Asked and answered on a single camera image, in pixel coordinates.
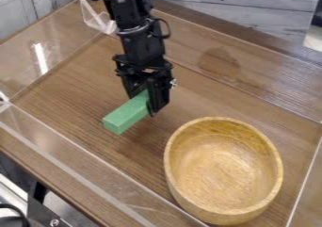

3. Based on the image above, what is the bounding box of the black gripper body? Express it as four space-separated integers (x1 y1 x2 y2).
112 55 174 83

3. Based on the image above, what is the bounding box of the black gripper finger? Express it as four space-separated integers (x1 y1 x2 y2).
147 76 171 116
122 74 147 98

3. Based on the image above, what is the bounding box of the green rectangular block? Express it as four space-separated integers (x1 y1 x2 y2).
102 90 150 135

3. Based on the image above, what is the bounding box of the brown wooden bowl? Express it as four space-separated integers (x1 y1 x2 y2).
163 117 283 225

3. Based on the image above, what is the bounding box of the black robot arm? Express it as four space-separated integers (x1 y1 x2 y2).
94 0 175 116

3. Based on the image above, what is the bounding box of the black metal table leg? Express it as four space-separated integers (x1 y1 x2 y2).
27 182 72 227

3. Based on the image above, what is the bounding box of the clear acrylic corner bracket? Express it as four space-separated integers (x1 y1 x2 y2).
79 0 118 35

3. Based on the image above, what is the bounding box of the clear acrylic front wall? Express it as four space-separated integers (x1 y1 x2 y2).
0 92 207 227

